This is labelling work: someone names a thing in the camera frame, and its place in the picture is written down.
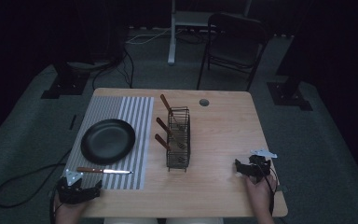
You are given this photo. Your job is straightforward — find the black round plate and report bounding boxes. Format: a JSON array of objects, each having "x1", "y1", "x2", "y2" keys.
[{"x1": 80, "y1": 118, "x2": 136, "y2": 166}]

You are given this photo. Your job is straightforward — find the grey round stand base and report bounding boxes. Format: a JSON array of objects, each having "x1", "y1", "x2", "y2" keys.
[{"x1": 66, "y1": 60, "x2": 112, "y2": 71}]

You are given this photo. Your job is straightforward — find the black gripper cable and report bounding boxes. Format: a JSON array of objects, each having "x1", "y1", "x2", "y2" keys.
[
  {"x1": 0, "y1": 148, "x2": 73, "y2": 224},
  {"x1": 258, "y1": 162, "x2": 279, "y2": 217}
]

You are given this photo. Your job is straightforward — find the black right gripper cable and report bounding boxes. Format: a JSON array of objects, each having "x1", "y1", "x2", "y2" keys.
[{"x1": 258, "y1": 162, "x2": 279, "y2": 217}]

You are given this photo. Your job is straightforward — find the wooden handled utensil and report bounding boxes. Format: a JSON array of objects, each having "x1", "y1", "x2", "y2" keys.
[
  {"x1": 155, "y1": 117, "x2": 187, "y2": 150},
  {"x1": 154, "y1": 133, "x2": 187, "y2": 164},
  {"x1": 159, "y1": 93, "x2": 187, "y2": 132}
]

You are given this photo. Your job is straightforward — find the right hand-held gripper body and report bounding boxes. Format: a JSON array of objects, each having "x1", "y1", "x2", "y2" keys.
[{"x1": 243, "y1": 148, "x2": 279, "y2": 185}]

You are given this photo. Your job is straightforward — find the wooden handled table knife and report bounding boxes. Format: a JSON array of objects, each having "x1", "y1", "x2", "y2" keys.
[{"x1": 76, "y1": 166, "x2": 134, "y2": 175}]

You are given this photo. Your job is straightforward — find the person's left hand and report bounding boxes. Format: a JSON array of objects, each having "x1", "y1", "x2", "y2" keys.
[{"x1": 53, "y1": 199, "x2": 89, "y2": 224}]

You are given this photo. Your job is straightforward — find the white floor cable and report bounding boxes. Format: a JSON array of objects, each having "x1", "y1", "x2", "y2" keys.
[{"x1": 125, "y1": 27, "x2": 172, "y2": 45}]

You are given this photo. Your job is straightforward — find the person's right hand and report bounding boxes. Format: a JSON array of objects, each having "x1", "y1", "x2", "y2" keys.
[{"x1": 244, "y1": 173, "x2": 278, "y2": 216}]

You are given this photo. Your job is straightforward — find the black wire cutlery rack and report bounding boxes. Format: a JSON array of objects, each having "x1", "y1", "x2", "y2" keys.
[{"x1": 166, "y1": 105, "x2": 192, "y2": 173}]

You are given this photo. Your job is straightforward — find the black folding chair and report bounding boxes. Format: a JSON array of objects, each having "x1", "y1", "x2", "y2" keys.
[{"x1": 196, "y1": 12, "x2": 270, "y2": 92}]

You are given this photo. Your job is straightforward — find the white metal desk frame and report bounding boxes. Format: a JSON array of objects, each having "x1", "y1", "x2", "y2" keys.
[{"x1": 167, "y1": 0, "x2": 253, "y2": 65}]

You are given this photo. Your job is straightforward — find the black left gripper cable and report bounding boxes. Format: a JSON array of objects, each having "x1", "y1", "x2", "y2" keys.
[{"x1": 0, "y1": 148, "x2": 73, "y2": 224}]

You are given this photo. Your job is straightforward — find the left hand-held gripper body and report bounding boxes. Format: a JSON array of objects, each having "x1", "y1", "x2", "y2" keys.
[{"x1": 62, "y1": 169, "x2": 91, "y2": 205}]

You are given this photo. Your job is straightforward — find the black floor cables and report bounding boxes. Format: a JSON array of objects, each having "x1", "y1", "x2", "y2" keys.
[{"x1": 91, "y1": 45, "x2": 135, "y2": 91}]

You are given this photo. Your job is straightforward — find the black stand with square base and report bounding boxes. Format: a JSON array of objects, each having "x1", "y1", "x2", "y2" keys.
[
  {"x1": 266, "y1": 0, "x2": 314, "y2": 112},
  {"x1": 40, "y1": 60, "x2": 91, "y2": 100}
]

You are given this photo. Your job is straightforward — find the grey striped placemat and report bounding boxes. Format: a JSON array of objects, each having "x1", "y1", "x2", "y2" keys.
[{"x1": 62, "y1": 95, "x2": 155, "y2": 191}]

